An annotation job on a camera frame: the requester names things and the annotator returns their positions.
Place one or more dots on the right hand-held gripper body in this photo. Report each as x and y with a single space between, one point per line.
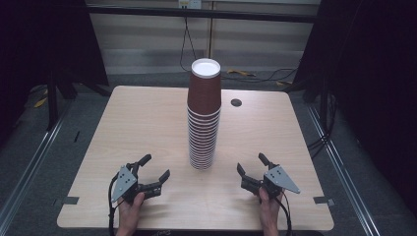
282 180

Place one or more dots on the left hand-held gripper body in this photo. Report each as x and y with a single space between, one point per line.
124 183

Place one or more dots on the stack of brown paper cups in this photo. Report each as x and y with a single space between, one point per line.
201 147

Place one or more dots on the person's left hand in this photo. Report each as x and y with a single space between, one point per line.
128 216

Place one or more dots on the person's right hand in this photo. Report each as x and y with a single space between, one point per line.
270 216

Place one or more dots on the grey tape tab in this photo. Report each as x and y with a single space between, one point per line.
69 200
323 200

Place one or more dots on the black round table grommet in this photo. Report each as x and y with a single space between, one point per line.
236 102

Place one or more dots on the yellow tape strip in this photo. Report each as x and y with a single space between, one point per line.
241 72
41 102
284 83

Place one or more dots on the black curtain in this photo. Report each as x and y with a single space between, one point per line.
370 82
39 42

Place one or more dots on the black horizontal metal bar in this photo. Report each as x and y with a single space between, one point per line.
196 13

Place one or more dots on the metal floor rail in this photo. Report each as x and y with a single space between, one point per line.
344 173
32 160

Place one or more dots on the thin vertical wall post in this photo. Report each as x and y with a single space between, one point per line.
210 36

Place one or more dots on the white wall power outlet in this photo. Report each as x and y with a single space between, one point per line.
190 3

